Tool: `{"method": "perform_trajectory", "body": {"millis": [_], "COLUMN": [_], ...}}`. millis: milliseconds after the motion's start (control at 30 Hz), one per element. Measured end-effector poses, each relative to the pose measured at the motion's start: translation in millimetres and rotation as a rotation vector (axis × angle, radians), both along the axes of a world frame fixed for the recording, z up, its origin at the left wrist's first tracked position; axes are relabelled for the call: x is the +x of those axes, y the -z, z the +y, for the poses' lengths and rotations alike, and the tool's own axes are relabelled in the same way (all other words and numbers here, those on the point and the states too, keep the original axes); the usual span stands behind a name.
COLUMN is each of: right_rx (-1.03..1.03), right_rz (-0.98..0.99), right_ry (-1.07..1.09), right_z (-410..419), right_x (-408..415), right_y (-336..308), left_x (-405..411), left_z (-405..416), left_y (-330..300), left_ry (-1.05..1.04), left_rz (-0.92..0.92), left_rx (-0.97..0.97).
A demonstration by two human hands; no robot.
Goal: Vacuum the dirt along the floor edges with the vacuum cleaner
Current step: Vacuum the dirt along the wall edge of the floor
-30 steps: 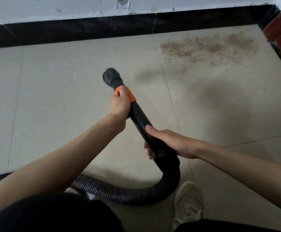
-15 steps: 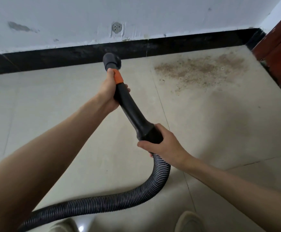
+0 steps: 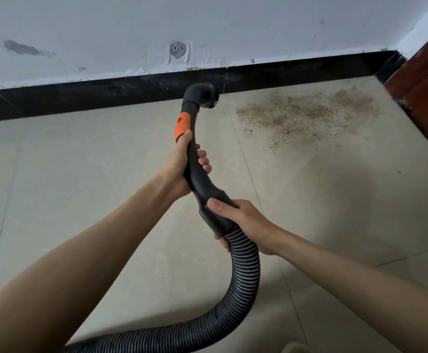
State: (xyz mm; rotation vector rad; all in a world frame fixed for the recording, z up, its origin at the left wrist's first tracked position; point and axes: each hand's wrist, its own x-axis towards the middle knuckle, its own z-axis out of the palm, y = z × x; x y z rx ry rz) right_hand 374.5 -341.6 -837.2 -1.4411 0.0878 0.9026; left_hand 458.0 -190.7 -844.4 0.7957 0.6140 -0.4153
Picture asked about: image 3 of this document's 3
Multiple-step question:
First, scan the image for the person's right forearm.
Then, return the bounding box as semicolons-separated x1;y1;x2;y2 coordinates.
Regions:
276;233;428;353

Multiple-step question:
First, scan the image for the person's right hand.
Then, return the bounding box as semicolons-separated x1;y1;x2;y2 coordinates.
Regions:
206;197;292;257

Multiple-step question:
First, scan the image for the black ribbed vacuum hose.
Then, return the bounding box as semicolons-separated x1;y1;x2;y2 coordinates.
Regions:
63;82;262;353

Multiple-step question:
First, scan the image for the brown dirt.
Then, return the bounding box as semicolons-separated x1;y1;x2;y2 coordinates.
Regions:
236;88;378;150

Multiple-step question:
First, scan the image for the person's left forearm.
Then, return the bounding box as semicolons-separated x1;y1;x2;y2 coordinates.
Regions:
0;172;180;353

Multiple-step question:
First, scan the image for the person's left hand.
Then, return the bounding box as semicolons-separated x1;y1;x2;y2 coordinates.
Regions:
157;129;213;201

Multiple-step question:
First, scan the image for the person's right shoe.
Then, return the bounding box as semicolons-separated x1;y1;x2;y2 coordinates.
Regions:
280;341;309;353

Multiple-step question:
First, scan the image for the black baseboard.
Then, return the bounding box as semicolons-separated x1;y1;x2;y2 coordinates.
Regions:
0;50;408;124

